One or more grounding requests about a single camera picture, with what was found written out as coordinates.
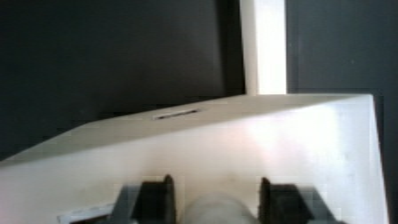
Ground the white cabinet box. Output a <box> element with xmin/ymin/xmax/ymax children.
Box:
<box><xmin>0</xmin><ymin>94</ymin><xmax>389</xmax><ymax>224</ymax></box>

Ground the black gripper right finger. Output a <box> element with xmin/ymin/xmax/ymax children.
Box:
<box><xmin>257</xmin><ymin>178</ymin><xmax>332</xmax><ymax>224</ymax></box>

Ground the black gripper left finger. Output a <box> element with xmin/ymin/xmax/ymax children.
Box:
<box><xmin>113</xmin><ymin>176</ymin><xmax>176</xmax><ymax>224</ymax></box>

